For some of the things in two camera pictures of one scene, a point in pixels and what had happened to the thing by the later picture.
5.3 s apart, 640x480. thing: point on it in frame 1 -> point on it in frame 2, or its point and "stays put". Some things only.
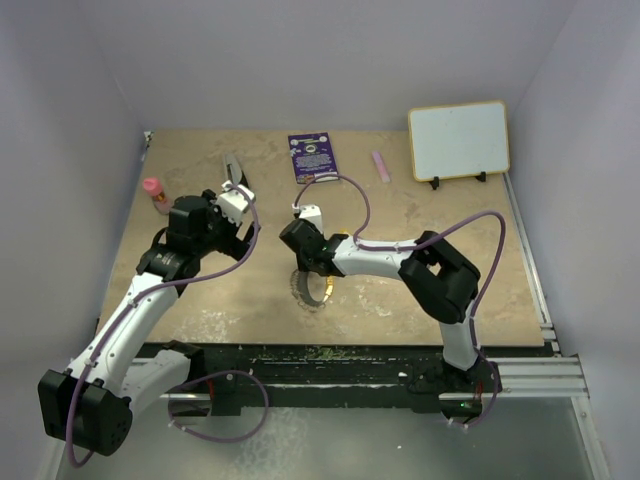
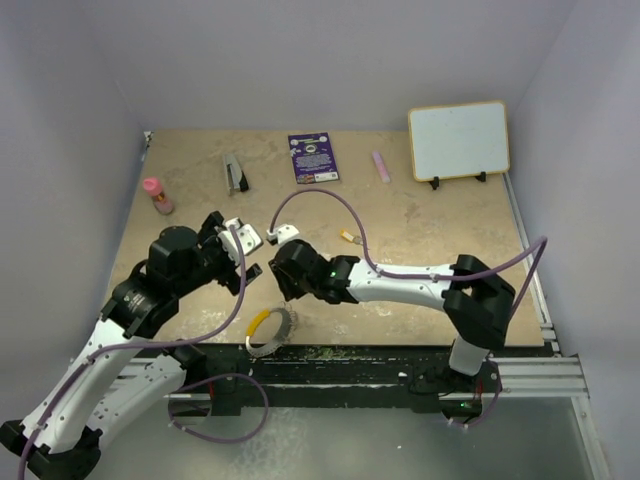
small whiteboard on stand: [459, 140] stays put
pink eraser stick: [384, 175] stays put
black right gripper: [301, 264] -> [289, 291]
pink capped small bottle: [154, 188] stays put
